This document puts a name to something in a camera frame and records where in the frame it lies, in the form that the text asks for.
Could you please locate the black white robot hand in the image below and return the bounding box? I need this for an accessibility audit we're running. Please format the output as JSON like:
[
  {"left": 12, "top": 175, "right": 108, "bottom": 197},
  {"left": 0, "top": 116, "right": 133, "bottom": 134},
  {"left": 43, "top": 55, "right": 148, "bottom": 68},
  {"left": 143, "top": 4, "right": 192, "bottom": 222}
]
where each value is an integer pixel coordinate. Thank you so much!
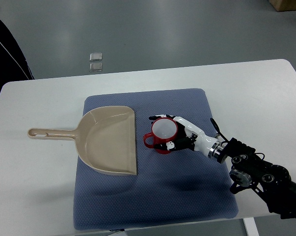
[{"left": 149, "top": 115, "right": 221, "bottom": 158}]

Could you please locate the red cup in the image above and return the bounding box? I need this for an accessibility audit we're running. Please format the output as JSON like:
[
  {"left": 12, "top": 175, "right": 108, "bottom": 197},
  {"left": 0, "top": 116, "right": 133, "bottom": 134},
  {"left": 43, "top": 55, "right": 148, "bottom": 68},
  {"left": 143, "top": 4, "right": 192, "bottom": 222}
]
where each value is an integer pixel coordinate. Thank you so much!
[{"left": 143, "top": 117, "right": 178, "bottom": 154}]

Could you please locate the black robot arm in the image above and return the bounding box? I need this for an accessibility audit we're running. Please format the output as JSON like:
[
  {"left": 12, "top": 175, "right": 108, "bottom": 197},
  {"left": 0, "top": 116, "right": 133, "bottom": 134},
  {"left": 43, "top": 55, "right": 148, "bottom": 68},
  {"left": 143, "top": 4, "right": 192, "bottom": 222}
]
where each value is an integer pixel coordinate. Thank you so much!
[{"left": 208, "top": 138, "right": 296, "bottom": 219}]

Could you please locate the beige plastic dustpan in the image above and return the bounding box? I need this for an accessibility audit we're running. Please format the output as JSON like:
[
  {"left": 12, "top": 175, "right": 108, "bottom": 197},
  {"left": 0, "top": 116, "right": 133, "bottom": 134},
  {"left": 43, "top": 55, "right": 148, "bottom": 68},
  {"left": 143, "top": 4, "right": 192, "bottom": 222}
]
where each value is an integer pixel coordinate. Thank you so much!
[{"left": 27, "top": 106, "right": 137, "bottom": 176}]

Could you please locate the blue textured mat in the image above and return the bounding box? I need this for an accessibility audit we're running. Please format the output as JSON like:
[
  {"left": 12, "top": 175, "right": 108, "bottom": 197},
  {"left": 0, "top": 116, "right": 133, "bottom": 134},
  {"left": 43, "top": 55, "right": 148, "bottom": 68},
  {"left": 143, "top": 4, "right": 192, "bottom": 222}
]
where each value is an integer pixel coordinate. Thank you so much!
[{"left": 73, "top": 88, "right": 238, "bottom": 231}]

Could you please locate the white table leg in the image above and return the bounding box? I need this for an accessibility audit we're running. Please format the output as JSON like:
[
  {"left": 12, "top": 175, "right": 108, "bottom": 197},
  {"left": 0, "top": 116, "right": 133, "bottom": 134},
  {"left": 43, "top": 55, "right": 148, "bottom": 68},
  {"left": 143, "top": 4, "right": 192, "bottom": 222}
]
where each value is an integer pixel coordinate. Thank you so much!
[{"left": 243, "top": 217, "right": 259, "bottom": 236}]

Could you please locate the lower metal floor plate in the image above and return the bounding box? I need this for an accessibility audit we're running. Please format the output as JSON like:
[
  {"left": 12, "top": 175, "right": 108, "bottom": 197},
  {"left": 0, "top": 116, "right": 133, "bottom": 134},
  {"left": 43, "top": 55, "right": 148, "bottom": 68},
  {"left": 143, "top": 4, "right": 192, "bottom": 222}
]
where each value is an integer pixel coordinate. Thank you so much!
[{"left": 89, "top": 62, "right": 103, "bottom": 72}]

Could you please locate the metal floor plate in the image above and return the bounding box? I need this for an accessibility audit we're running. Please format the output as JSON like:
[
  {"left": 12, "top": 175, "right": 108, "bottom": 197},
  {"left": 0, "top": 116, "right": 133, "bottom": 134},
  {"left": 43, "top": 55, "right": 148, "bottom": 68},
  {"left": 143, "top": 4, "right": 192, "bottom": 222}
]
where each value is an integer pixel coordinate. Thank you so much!
[
  {"left": 89, "top": 52, "right": 103, "bottom": 61},
  {"left": 89, "top": 62, "right": 103, "bottom": 72}
]

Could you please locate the upper metal floor plate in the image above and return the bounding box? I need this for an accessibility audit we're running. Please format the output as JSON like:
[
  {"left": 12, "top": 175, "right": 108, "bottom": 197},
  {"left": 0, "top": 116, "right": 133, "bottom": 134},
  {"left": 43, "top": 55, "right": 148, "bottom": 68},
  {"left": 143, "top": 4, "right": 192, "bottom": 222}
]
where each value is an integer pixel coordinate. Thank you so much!
[{"left": 89, "top": 52, "right": 103, "bottom": 61}]

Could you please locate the cardboard box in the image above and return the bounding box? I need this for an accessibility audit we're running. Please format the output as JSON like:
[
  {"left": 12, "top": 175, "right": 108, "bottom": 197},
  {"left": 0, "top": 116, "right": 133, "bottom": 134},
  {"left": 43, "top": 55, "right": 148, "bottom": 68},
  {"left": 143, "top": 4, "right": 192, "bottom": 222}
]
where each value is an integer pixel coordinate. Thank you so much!
[{"left": 269, "top": 0, "right": 296, "bottom": 12}]

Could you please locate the black object at left edge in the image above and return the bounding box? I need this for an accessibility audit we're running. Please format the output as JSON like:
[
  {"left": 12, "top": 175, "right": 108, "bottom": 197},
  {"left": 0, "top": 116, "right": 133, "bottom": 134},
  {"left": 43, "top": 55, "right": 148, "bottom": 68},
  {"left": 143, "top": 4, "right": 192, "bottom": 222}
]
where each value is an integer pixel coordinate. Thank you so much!
[{"left": 0, "top": 20, "right": 34, "bottom": 92}]

